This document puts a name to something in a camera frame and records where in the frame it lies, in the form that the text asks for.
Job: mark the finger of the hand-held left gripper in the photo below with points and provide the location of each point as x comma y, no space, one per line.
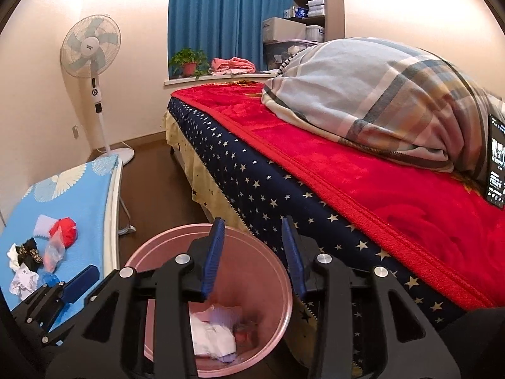
81,284

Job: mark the blue curtain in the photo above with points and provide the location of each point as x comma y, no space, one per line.
221,15

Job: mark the clear plastic bag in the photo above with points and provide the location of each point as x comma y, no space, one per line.
53,254

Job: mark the yellow bed skirt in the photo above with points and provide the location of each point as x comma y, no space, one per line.
205,189

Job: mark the white crumpled paper wad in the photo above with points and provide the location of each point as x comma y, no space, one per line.
215,329

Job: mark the white cloth scrap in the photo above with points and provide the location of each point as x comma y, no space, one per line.
14,256

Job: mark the black floral cloth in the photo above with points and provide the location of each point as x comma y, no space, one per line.
30,250

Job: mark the wooden bookshelf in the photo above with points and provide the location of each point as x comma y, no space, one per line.
333,4

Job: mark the red white sock ball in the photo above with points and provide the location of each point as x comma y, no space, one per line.
65,231

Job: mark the pink plastic bin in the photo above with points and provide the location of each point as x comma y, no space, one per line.
272,284

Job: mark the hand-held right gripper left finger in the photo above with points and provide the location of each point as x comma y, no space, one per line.
210,262

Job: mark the blue patterned tablecloth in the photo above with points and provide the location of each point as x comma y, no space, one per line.
79,201

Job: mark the black smartphone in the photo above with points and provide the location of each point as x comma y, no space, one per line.
497,162

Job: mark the white foam net sleeve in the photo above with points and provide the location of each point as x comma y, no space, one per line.
43,225

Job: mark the potted green plant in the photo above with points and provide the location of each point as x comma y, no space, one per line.
188,60

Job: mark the striped pillow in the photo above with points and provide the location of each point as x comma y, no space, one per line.
290,65

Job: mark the wall outlet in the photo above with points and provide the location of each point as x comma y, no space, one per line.
74,131

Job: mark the blue plastic wrapper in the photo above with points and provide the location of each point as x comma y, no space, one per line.
49,278

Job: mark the pink folded cloth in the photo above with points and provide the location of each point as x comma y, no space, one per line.
231,65

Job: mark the plaid duvet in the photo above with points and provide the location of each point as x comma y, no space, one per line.
374,98

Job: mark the white crumpled paper ball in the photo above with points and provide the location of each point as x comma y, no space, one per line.
23,282

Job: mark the white windowsill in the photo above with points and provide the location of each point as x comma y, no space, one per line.
205,80

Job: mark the small clear lidded box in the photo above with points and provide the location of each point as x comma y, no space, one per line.
315,32

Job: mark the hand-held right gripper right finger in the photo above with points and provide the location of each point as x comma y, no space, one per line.
294,262

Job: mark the beige storage box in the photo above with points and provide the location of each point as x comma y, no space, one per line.
282,29

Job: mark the white standing fan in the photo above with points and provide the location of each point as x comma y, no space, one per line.
88,45

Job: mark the navy star mattress cover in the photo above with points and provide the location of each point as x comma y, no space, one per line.
256,189

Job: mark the dark cloth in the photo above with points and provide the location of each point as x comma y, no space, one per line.
477,347

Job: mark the white table frame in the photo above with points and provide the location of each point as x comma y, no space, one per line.
117,221

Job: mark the large clear storage bin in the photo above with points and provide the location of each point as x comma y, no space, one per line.
278,53

